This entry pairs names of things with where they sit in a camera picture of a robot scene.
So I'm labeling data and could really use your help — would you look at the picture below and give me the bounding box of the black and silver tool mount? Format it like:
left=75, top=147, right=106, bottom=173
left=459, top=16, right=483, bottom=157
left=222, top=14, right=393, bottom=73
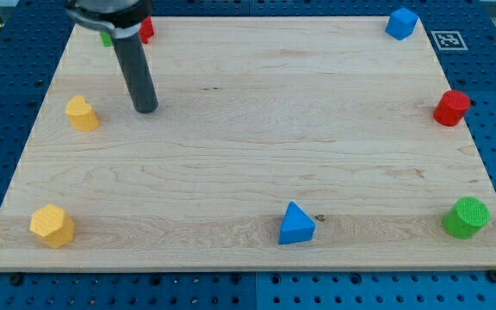
left=64, top=0, right=153, bottom=38

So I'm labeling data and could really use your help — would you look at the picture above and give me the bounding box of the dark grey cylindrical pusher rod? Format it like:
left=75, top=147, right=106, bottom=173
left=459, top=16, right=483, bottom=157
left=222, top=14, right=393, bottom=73
left=112, top=33, right=158, bottom=114

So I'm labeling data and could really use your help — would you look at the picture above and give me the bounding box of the yellow heart block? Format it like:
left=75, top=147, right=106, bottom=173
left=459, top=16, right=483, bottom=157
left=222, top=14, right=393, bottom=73
left=65, top=96, right=100, bottom=132

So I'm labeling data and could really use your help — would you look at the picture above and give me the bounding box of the red block behind arm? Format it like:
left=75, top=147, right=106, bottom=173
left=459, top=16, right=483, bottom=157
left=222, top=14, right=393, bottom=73
left=139, top=16, right=155, bottom=44

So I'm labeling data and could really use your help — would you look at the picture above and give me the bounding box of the green star block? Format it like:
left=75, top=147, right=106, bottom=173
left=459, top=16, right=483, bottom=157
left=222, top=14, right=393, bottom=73
left=100, top=32, right=113, bottom=47

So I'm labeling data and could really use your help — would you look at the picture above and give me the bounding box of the light wooden board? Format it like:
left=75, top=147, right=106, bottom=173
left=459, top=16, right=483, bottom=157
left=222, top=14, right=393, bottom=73
left=0, top=16, right=496, bottom=273

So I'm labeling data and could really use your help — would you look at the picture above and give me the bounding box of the yellow hexagon block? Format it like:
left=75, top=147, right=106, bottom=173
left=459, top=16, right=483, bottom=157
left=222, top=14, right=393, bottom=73
left=29, top=204, right=75, bottom=249

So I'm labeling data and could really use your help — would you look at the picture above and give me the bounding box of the blue triangle block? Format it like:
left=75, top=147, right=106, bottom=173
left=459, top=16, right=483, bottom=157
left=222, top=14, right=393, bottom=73
left=278, top=201, right=316, bottom=245

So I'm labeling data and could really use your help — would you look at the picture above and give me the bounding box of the blue cube block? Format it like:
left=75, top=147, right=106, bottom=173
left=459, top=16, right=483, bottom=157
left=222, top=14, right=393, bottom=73
left=385, top=7, right=419, bottom=40

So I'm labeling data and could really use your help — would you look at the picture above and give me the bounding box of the white fiducial marker tag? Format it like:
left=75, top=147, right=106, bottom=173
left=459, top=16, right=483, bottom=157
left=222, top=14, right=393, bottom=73
left=431, top=30, right=468, bottom=51

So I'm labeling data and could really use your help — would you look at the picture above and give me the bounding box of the red cylinder block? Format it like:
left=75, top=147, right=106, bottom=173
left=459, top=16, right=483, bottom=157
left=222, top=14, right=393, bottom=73
left=432, top=90, right=471, bottom=127

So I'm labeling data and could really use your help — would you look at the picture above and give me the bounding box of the green cylinder block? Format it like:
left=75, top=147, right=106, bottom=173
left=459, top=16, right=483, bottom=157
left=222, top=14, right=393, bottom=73
left=443, top=196, right=491, bottom=239

